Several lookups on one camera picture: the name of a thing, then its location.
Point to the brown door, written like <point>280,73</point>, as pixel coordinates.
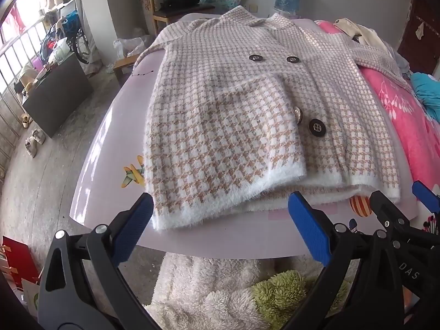
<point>422,48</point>

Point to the low wooden stool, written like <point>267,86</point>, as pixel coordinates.
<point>123,65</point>

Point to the beige houndstooth knit coat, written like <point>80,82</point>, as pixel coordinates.
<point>223,127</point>

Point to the grey cloth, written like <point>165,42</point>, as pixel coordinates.
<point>402,62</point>

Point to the pink floral blanket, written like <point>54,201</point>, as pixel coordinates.
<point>395,110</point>

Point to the cardboard box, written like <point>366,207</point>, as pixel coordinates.
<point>146,3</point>

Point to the wall socket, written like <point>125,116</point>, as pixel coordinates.
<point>253,8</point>

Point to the black panel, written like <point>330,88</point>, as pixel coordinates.
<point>58,92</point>

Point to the small hanging cloth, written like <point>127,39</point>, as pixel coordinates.
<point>420,31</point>

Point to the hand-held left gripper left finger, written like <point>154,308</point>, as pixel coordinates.
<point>134,223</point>

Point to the black bag on chair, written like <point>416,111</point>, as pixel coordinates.
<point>182,1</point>

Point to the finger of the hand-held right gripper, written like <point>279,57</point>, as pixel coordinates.
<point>426,196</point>
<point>383,208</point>

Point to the white plastic bag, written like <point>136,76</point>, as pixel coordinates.
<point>132,44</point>

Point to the red box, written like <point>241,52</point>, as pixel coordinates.
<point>17,251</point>

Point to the teal quilt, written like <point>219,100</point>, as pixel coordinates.
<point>428,89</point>

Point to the metal window railing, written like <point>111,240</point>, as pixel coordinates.
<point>7,110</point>

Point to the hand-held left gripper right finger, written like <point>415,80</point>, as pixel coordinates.
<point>309,227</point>

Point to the wooden chair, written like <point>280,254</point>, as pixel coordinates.
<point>165,15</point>

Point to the cream clothes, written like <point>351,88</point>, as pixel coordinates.
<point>371,36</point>

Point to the green fluffy cloth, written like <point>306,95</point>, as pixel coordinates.
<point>278,292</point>

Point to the white fluffy blanket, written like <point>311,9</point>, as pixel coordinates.
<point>199,292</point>

